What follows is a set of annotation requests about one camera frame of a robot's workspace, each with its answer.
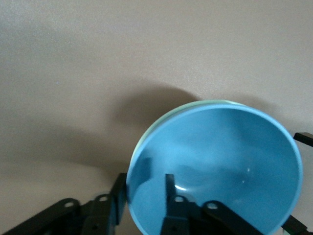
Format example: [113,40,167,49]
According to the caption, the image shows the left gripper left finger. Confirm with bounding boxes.
[0,172,128,235]

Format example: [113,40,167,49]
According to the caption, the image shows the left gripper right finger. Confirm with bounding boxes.
[159,173,264,235]

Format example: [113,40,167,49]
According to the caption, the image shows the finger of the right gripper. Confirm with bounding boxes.
[293,132,313,148]
[283,215,309,235]

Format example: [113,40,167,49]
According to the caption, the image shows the blue bowl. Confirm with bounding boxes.
[127,104,304,235]

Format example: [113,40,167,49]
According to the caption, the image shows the light green bowl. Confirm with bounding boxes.
[131,98,246,172]

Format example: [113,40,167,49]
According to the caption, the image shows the brown table cover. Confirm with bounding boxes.
[0,0,313,235]

